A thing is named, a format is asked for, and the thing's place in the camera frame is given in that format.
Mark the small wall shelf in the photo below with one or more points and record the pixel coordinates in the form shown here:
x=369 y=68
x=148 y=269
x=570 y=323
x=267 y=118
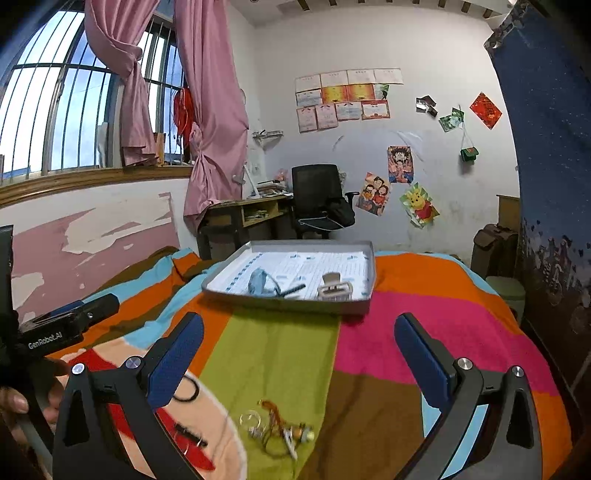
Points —
x=270 y=134

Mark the group of wall certificates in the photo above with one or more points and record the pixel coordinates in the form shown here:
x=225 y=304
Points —
x=346 y=99

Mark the black hair clip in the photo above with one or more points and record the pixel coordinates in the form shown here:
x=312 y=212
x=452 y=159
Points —
x=294 y=289

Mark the red square paper decoration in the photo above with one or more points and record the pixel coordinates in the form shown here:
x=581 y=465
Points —
x=485 y=110

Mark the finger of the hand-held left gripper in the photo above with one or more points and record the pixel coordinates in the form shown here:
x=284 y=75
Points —
x=99 y=307

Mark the pink curtain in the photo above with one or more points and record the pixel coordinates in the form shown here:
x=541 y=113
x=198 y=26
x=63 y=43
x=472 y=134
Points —
x=127 y=92
x=207 y=106

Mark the beige hair claw clip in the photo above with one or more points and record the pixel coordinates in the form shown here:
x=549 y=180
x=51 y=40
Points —
x=334 y=286

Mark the black hairpin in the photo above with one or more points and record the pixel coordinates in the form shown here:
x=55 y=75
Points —
x=190 y=434

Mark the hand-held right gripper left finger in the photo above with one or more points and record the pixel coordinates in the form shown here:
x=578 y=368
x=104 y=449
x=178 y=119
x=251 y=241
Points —
x=178 y=364

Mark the white desk lamp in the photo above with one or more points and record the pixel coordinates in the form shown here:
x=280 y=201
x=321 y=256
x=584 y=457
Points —
x=244 y=177

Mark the wooden cabinet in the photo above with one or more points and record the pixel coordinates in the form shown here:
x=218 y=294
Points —
x=509 y=207

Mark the yellow bear wall poster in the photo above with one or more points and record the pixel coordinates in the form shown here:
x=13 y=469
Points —
x=420 y=205

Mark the dark wall photo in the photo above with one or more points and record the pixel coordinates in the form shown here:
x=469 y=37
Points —
x=427 y=105

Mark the colourful patchwork blanket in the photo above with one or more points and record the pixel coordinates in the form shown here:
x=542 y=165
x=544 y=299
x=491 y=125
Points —
x=286 y=360

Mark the silver metal tray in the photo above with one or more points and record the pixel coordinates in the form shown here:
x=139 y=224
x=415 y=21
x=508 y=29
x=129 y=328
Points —
x=286 y=302

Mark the green hanging pouch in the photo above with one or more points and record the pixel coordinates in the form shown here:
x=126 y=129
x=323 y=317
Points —
x=468 y=153

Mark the green wall photo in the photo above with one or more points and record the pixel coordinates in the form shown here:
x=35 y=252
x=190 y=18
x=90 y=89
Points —
x=451 y=120

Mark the cartoon family wall poster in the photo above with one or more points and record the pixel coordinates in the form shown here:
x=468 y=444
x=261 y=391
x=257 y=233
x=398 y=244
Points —
x=373 y=194

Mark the blue printed bed curtain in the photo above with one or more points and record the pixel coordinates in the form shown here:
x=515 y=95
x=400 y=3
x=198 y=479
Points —
x=549 y=161

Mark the wooden desk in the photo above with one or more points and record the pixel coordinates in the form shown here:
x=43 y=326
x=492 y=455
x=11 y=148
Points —
x=244 y=212

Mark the printed paper sheet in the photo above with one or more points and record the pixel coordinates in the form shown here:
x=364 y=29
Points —
x=304 y=270

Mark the red hanging ornament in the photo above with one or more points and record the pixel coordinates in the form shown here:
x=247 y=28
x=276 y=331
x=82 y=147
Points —
x=182 y=110

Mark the green plastic stool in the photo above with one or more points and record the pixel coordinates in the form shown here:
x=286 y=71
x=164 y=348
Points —
x=505 y=288

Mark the brown suitcase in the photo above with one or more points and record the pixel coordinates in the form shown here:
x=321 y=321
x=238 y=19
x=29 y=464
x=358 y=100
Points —
x=493 y=249

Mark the black office chair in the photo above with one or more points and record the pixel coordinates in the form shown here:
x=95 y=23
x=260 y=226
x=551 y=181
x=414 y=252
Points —
x=318 y=198

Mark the cartoon fighter wall poster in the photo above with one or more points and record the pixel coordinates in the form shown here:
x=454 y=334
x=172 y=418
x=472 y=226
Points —
x=400 y=164

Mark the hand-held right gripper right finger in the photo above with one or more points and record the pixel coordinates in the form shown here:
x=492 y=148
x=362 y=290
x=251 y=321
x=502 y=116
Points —
x=422 y=364

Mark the person's left hand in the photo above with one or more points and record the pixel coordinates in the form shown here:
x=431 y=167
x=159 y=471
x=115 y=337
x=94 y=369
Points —
x=16 y=402

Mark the blue fabric scrunchie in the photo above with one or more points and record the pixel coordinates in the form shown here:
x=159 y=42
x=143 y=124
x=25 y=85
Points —
x=261 y=281

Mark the barred window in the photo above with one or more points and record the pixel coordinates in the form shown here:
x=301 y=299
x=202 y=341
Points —
x=69 y=101

